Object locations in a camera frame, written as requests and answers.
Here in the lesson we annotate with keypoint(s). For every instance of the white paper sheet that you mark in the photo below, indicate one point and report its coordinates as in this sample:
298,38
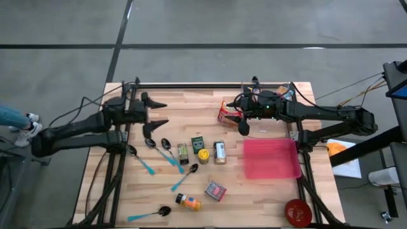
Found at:
349,165

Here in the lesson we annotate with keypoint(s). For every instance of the grey metal cart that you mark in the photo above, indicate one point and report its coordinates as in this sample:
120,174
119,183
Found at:
8,184

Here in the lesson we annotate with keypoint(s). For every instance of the orange object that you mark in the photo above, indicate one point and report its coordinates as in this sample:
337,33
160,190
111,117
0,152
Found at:
336,149

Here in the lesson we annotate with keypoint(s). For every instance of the small yellow lid jar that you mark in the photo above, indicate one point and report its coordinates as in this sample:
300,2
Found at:
203,156

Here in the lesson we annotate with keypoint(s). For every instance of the black metal beam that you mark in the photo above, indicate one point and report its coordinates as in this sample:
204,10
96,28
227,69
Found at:
365,148

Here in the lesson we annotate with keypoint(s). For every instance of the blue screen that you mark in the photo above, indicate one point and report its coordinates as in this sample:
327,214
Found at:
399,92

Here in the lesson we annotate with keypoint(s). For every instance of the orange spice bottle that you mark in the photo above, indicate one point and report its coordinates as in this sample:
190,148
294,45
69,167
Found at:
190,203

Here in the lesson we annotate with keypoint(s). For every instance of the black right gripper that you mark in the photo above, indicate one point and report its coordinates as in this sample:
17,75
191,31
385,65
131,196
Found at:
264,106

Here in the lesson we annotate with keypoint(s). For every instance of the green label herb jar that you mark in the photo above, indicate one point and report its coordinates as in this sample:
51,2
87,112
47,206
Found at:
183,154

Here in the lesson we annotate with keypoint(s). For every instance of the black metal rig frame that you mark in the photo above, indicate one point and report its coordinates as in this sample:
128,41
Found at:
190,85

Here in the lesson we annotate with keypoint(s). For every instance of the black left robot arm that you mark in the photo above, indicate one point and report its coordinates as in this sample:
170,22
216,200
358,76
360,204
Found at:
70,133

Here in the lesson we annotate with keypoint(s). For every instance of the green pepper tin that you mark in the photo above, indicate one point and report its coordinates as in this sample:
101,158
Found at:
197,145

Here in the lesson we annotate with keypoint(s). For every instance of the clear plastic bin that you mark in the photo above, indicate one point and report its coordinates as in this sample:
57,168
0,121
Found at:
270,130

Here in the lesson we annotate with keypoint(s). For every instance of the blue yellow ramen packet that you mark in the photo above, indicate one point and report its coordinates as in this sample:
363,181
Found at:
283,90

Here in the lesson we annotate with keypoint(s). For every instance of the person's leg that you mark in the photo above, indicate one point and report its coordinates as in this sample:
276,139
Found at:
12,117

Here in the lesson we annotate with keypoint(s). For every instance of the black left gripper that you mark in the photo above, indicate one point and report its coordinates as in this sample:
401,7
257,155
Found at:
137,112

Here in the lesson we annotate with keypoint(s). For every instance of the black equipment stand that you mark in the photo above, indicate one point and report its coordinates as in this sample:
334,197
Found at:
397,76

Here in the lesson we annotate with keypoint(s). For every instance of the dark spice glass jar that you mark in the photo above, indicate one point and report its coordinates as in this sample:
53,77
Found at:
219,152

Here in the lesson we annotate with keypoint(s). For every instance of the red round bowl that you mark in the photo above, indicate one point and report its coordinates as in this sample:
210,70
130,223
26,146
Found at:
298,213

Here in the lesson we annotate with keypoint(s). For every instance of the person's foot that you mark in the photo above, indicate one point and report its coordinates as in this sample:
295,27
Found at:
32,117
28,133

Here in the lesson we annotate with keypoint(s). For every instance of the orange red ramen packet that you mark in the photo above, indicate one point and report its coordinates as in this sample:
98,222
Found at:
226,113

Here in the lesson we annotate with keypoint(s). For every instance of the pink plastic tray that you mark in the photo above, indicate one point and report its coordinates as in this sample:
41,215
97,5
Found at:
271,159

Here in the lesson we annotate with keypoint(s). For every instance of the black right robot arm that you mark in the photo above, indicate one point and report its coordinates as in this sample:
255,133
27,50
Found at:
318,113

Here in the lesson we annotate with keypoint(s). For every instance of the caster wheel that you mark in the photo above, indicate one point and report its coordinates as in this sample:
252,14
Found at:
387,217

